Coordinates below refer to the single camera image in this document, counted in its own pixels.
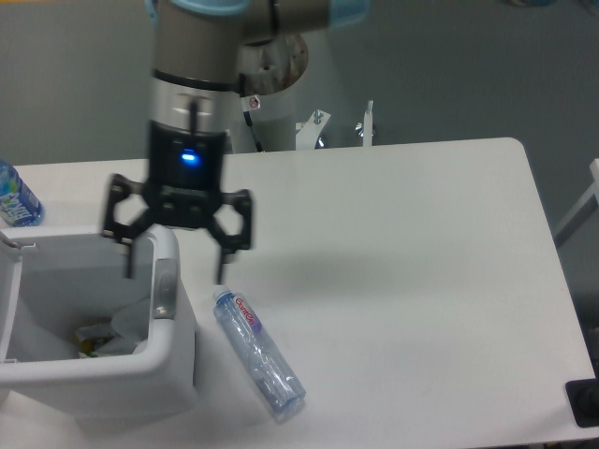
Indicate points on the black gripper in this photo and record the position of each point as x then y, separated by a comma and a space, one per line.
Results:
183, 190

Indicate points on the white plastic wrapper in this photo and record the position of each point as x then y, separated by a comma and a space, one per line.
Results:
132, 327

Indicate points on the clear plastic bottle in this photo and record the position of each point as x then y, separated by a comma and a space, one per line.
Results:
263, 361

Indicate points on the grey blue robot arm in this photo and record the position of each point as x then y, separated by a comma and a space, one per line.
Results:
195, 79

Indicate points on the trash inside the can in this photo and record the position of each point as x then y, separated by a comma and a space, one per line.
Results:
91, 338

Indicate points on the white plastic trash can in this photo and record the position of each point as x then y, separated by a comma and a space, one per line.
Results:
57, 279

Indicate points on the blue labelled water bottle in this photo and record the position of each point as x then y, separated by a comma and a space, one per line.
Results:
19, 205

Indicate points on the black clamp at table edge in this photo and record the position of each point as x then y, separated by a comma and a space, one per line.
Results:
583, 399

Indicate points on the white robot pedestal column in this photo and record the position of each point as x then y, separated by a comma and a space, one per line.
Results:
270, 73

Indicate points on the white pedestal base frame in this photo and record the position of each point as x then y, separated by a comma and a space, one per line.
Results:
319, 131

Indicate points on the white frame at right edge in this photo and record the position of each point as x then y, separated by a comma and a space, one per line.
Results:
580, 212

